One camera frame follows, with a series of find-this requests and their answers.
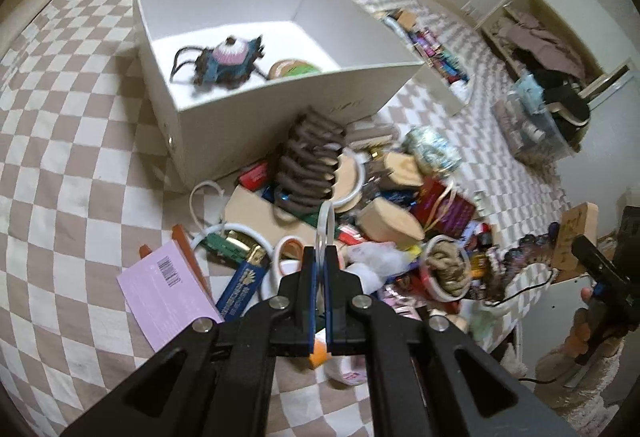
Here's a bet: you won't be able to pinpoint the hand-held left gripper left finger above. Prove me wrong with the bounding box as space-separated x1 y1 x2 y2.
60 244 321 437

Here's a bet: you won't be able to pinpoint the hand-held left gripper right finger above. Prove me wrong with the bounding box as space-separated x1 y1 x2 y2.
324 244 591 437

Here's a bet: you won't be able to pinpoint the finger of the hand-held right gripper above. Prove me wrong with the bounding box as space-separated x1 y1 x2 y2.
571 235 629 299

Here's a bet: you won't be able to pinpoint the square wooden coaster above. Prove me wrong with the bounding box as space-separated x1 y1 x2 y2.
550 201 600 281

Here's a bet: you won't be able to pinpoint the purple crochet piece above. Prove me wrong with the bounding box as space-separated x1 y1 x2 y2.
517 222 557 270
481 244 522 311

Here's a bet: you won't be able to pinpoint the white gauze bundle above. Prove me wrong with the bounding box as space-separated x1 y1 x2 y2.
344 241 417 294

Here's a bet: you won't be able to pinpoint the white cardboard box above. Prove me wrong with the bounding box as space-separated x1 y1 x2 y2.
133 0 426 191

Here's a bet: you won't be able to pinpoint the round turtle coaster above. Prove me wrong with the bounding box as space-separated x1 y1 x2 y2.
267 59 322 81

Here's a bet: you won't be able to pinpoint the blue brown crochet owl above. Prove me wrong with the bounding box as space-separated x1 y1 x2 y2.
169 34 267 91

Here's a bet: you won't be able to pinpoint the person's right hand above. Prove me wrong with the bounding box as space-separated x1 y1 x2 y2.
572 288 596 354

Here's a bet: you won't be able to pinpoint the blue printed packet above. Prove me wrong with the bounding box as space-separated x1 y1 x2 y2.
214 248 267 324

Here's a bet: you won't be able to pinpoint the beige cardboard piece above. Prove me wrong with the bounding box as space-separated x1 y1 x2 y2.
222 186 322 249

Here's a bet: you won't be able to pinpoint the large oval wooden box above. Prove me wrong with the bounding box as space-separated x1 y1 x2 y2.
356 196 427 251

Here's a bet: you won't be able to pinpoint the white rimmed round hoop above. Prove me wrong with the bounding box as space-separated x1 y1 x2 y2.
327 148 369 214

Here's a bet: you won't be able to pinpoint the pink booklet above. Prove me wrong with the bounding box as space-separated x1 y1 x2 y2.
116 239 224 354

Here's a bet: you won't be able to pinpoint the red gift packet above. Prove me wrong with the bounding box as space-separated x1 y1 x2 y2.
411 176 474 239

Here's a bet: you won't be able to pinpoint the clear plastic storage bin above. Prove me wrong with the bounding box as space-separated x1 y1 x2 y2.
491 68 592 164

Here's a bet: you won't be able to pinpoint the small oval wooden box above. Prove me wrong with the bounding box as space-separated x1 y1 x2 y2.
381 151 424 191

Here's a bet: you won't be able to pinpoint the black bag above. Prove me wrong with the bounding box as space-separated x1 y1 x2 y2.
535 69 592 128

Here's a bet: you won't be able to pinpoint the clear tube bottle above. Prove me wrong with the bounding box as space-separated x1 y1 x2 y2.
344 123 397 146

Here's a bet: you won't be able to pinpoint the wooden wardrobe shelf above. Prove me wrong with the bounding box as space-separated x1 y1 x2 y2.
476 0 632 104

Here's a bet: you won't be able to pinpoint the shallow white box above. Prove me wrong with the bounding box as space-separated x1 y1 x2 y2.
376 8 474 118

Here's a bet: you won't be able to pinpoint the pink clothes pile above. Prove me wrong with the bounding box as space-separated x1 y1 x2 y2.
491 11 589 78

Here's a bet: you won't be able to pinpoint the assorted small trinkets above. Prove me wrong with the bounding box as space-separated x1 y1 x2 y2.
385 11 471 85

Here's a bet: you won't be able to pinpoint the orange rimmed ring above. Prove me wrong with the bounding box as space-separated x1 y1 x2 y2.
271 236 307 276

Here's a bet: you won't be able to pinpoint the white hoop with beige rope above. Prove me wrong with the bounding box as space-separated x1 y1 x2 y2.
419 233 474 304

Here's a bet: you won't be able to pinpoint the brown hair tie bundle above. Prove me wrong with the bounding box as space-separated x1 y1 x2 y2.
272 106 349 219

